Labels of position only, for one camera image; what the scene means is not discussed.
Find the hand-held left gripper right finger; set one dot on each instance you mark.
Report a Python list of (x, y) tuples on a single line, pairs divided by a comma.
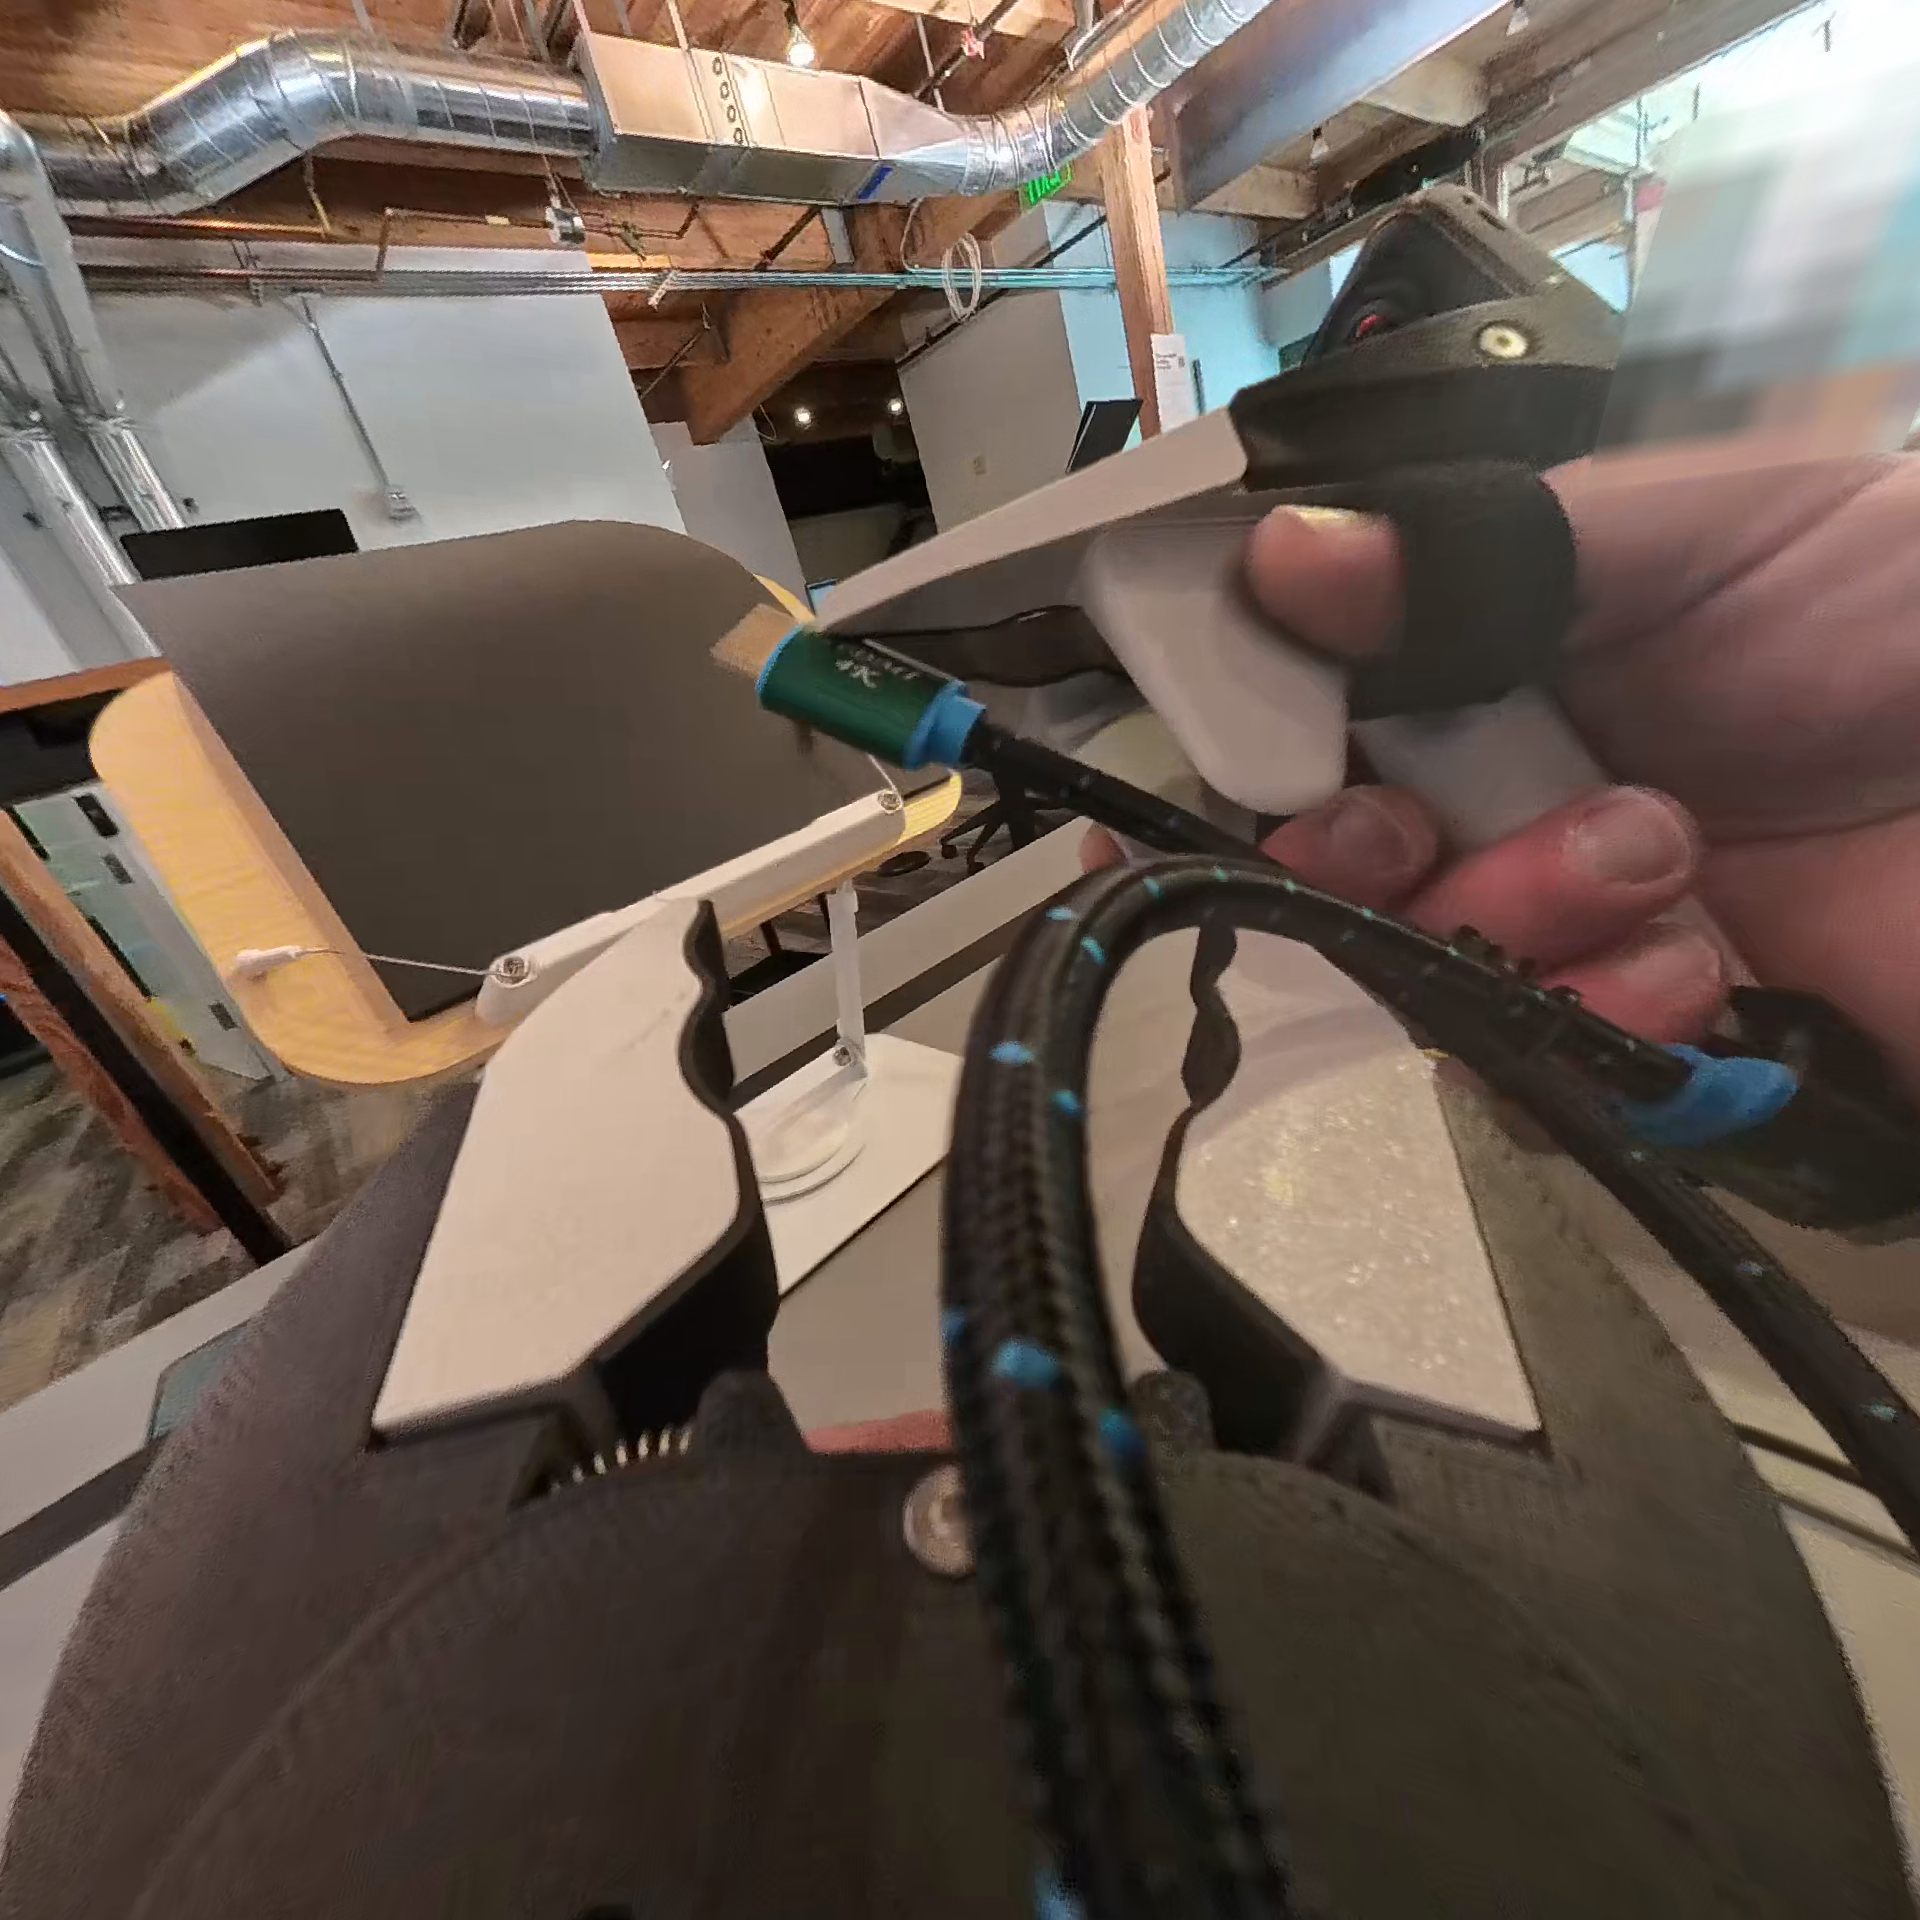
[(1349, 1244)]

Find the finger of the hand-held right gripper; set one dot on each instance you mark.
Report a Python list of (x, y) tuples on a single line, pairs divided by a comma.
[(1048, 518)]

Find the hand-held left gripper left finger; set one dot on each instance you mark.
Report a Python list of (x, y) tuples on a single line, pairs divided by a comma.
[(586, 1201)]

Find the person's right hand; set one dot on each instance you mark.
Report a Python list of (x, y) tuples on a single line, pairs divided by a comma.
[(1772, 750)]

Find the wooden pillar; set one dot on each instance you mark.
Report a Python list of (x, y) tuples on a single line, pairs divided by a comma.
[(1141, 270)]

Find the silver ventilation duct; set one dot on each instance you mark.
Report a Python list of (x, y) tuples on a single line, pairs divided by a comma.
[(376, 98)]

